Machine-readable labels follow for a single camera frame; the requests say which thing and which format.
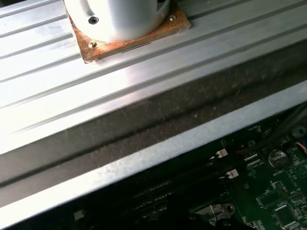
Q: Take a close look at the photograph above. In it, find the brown square base plate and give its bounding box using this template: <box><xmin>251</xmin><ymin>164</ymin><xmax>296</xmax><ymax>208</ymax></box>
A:
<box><xmin>66</xmin><ymin>0</ymin><xmax>192</xmax><ymax>64</ymax></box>

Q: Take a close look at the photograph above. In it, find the RAM slot with white clips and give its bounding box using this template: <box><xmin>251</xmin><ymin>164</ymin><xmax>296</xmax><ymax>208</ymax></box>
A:
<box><xmin>129</xmin><ymin>148</ymin><xmax>228</xmax><ymax>199</ymax></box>
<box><xmin>73</xmin><ymin>169</ymin><xmax>239</xmax><ymax>222</ymax></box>

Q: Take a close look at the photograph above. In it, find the coin cell battery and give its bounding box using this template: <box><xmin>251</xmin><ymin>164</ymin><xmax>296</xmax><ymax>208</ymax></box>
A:
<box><xmin>267</xmin><ymin>148</ymin><xmax>288</xmax><ymax>169</ymax></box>

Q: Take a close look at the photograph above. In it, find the RAM slot with black clips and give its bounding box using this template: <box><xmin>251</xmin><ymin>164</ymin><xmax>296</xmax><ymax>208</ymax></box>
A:
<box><xmin>134</xmin><ymin>165</ymin><xmax>224</xmax><ymax>211</ymax></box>

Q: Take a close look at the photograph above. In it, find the black wire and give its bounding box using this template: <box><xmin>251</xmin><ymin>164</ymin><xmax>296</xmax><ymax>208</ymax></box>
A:
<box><xmin>236</xmin><ymin>103</ymin><xmax>307</xmax><ymax>156</ymax></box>

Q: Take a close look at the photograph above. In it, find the green motherboard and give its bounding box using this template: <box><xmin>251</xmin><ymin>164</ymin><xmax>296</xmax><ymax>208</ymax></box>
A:
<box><xmin>71</xmin><ymin>115</ymin><xmax>307</xmax><ymax>230</ymax></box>

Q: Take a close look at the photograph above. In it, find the black PC case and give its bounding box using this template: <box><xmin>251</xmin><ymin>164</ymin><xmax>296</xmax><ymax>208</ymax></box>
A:
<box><xmin>0</xmin><ymin>35</ymin><xmax>307</xmax><ymax>230</ymax></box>

